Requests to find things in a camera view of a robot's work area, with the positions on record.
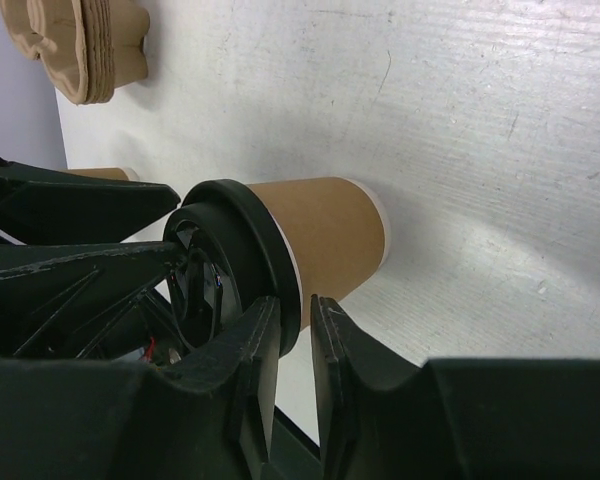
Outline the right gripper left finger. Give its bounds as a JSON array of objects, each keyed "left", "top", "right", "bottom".
[{"left": 0, "top": 297, "right": 281, "bottom": 479}]

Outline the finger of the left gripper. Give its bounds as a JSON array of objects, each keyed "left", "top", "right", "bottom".
[
  {"left": 0, "top": 157, "right": 180, "bottom": 245},
  {"left": 0, "top": 242, "right": 186, "bottom": 358}
]

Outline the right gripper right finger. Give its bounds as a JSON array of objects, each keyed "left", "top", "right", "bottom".
[{"left": 311, "top": 296, "right": 600, "bottom": 479}]

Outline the black plastic cup lid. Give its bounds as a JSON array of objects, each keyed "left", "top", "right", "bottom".
[{"left": 163, "top": 179, "right": 302, "bottom": 355}]

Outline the brown paper coffee cup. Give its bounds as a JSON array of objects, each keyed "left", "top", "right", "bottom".
[{"left": 249, "top": 177, "right": 391, "bottom": 329}]

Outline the brown cardboard cup carrier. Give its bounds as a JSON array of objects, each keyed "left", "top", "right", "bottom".
[{"left": 0, "top": 0, "right": 150, "bottom": 105}]

